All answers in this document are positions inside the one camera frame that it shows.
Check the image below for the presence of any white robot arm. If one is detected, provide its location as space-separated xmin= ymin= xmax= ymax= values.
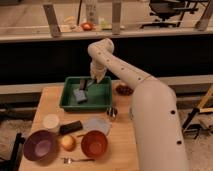
xmin=87 ymin=38 xmax=189 ymax=171

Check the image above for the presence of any green plastic tray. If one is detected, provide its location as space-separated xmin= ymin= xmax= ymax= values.
xmin=59 ymin=76 xmax=112 ymax=112

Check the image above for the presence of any small dark metal object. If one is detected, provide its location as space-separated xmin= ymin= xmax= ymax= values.
xmin=107 ymin=107 xmax=118 ymax=119

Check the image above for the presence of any grey-blue lid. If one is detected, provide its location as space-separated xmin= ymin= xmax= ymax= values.
xmin=83 ymin=118 xmax=111 ymax=135

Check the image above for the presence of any black rectangular block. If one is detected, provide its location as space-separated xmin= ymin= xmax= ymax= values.
xmin=59 ymin=121 xmax=83 ymax=135

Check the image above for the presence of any red fruit on shelf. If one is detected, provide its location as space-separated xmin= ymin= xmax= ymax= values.
xmin=81 ymin=22 xmax=94 ymax=31

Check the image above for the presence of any orange-red bowl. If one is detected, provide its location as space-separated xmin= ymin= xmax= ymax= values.
xmin=81 ymin=130 xmax=108 ymax=159

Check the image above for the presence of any purple bowl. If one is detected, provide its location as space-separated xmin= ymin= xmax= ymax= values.
xmin=23 ymin=130 xmax=57 ymax=161

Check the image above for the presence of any metal fork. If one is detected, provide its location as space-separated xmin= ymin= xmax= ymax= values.
xmin=62 ymin=158 xmax=95 ymax=164

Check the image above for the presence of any black office chair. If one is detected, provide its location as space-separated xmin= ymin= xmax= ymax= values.
xmin=141 ymin=0 xmax=198 ymax=29

